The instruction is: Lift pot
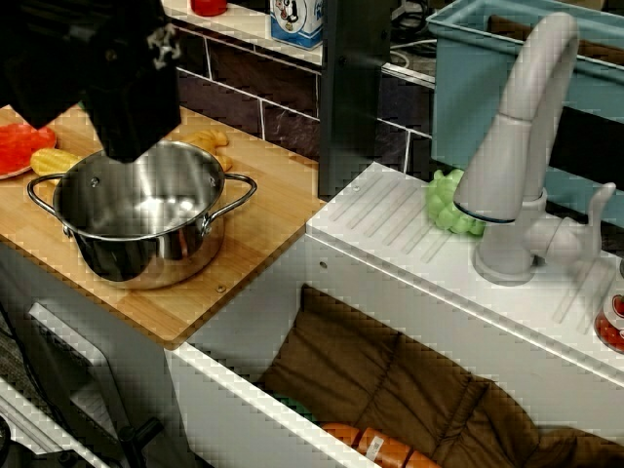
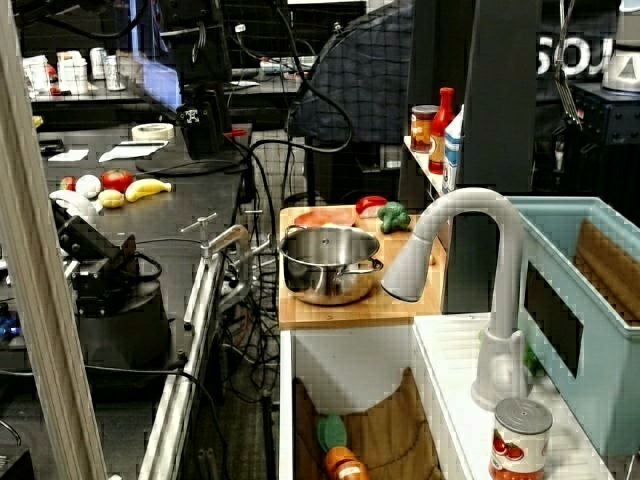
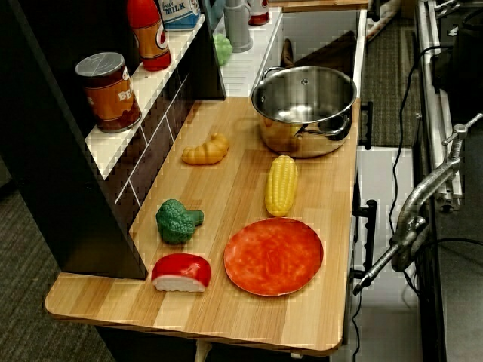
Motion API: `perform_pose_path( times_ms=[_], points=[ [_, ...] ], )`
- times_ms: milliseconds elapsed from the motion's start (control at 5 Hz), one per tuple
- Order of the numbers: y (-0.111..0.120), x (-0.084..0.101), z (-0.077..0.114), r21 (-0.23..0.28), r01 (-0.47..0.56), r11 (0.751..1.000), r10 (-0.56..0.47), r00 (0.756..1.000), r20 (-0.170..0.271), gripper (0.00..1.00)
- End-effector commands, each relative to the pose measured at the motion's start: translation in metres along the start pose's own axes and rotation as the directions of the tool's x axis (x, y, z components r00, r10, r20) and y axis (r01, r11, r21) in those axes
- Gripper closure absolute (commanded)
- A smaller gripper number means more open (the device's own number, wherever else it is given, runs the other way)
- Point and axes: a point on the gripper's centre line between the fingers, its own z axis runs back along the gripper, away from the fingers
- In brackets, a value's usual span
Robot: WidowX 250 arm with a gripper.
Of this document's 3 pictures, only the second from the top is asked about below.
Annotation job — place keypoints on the stainless steel pot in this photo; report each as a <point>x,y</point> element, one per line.
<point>327,272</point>

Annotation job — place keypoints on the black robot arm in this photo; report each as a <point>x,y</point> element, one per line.
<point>112,305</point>

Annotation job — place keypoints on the orange red toy plate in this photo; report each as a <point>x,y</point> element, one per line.
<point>325,218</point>

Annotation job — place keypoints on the red white toy sushi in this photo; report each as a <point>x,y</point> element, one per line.
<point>370,204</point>

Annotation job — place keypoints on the green toy broccoli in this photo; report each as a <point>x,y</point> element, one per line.
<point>394,216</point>

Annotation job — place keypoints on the wooden counter board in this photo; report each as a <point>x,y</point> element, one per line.
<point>350,315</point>

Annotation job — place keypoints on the metal screw clamp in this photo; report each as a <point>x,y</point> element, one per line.
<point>225,242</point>

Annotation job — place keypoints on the white shelf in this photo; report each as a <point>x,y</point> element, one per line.
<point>424,162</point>

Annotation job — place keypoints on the black work table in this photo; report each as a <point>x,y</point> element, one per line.
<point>195,200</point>

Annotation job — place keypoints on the orange labelled jar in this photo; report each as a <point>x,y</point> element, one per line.
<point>423,129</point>

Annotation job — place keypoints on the blue white milk carton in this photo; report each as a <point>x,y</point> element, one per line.
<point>452,155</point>

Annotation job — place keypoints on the red ketchup bottle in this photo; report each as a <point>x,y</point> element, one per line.
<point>441,125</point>

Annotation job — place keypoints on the dark blue jacket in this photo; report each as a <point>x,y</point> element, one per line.
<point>365,75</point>

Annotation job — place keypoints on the white toy sink unit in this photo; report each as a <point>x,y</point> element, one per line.
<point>450,360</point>

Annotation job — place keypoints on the yellow toy banana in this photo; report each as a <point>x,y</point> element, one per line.
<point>145,189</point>

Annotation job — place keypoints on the black stand with white logo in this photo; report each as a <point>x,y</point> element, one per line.
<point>200,100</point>

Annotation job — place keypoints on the grey toy faucet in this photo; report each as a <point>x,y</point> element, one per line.
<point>505,250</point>

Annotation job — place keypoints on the white tape roll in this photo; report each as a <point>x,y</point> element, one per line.
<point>152,131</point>

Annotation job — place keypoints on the brown quilted cloth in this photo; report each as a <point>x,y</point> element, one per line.
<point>607,277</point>
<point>385,435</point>

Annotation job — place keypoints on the red toy tomato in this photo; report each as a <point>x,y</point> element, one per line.
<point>117,180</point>

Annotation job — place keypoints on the large white paper sheet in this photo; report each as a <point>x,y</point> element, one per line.
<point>127,151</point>

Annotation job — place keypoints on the yellow toy lemon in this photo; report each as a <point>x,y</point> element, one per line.
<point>111,198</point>

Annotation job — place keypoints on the orange toy carrot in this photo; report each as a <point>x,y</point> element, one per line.
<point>342,460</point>

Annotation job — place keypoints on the white toy egg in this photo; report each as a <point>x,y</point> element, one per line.
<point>88,186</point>

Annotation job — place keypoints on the light green toy fruit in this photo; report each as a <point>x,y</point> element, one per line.
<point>532,361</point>

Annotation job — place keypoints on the white curved plastic piece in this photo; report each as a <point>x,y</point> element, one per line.
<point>75,201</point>

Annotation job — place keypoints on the small red toy strawberry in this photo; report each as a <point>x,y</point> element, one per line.
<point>68,183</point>

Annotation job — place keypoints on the silver drink can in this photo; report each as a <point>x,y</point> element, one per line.
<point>98,62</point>
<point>114,72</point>

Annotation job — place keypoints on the small white paper sheet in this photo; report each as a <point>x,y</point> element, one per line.
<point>67,155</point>

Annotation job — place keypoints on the tomato soup can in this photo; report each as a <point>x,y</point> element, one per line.
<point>520,440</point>

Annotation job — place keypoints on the white box container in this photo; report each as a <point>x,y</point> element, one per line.
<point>73,72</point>

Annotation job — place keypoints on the black drawer cabinet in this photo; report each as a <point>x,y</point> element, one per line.
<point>610,140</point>

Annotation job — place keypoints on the teal plastic bin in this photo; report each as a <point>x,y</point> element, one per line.
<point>600,380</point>

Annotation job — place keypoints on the aluminium frame rail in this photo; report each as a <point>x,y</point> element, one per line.
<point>172,400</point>

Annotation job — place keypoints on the black vertical post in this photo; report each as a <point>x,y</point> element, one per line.
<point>500,100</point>

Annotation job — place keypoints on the light wooden post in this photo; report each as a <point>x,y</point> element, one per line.
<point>35,250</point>

